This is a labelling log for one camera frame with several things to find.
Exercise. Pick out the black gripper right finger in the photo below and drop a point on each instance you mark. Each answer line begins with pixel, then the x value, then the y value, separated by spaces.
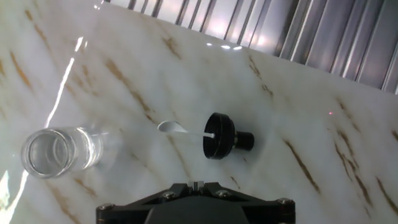
pixel 264 211

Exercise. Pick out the clear glass jar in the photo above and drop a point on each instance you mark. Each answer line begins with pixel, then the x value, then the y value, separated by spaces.
pixel 62 152

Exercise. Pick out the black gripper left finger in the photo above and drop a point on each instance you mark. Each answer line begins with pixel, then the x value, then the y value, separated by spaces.
pixel 130 211

